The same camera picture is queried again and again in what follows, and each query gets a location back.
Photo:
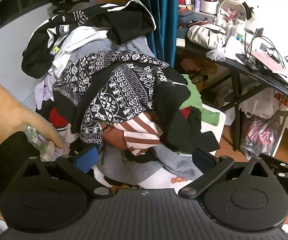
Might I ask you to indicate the white makeup brush holder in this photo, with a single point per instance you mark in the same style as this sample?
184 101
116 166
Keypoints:
209 7

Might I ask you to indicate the green garment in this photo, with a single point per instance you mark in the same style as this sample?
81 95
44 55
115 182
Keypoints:
196 100

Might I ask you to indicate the white printed cloth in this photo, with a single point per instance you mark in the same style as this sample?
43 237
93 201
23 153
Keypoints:
164 180

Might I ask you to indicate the black jacket white print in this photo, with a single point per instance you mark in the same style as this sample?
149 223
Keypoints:
38 52

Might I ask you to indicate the grey fleece garment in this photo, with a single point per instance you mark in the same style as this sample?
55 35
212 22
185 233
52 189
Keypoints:
164 162

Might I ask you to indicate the black desk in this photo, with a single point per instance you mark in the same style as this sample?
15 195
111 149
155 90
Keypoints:
259 76

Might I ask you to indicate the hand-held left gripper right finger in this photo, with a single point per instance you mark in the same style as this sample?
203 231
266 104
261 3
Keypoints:
204 158

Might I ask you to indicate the tan wooden chair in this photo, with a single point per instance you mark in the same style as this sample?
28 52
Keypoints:
6 110

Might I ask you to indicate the pink notebook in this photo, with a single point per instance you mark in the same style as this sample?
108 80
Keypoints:
266 60

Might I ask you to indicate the white pleated bag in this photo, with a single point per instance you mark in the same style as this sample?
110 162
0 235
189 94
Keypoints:
204 36

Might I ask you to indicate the white plastic bag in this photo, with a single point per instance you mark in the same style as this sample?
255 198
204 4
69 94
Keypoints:
261 105

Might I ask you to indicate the pink plastic bag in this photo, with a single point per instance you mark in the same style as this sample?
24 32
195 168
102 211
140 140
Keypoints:
261 135

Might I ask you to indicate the cluster of cosmetic bottles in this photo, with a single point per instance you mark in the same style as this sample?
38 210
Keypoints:
239 25

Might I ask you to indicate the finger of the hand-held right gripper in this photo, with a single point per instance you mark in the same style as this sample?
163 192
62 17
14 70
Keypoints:
274 162

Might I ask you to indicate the black white patterned garment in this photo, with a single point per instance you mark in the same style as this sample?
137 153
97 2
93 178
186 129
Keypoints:
124 87

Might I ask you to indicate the brown white striped garment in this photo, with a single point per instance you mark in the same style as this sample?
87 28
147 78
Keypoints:
139 130

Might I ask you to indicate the lavender garment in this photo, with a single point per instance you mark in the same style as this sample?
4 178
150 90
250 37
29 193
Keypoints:
43 90

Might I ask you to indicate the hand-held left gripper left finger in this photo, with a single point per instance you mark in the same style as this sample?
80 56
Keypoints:
85 158

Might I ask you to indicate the green floral cloth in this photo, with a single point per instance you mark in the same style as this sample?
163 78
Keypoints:
37 140

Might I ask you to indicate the red garment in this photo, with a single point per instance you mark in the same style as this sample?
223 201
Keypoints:
57 118

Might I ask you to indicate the black phone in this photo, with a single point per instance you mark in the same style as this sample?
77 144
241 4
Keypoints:
246 61

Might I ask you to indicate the teal curtain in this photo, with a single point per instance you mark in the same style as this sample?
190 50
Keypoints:
164 17

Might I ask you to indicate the pale blue fleece garment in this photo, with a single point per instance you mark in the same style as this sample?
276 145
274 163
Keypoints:
136 46

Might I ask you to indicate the blue pouch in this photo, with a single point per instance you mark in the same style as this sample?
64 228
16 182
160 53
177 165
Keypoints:
189 17

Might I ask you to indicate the black exercise bike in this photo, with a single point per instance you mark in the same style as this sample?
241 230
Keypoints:
61 5

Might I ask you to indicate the white paper bag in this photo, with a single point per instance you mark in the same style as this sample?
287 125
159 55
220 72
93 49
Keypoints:
234 47

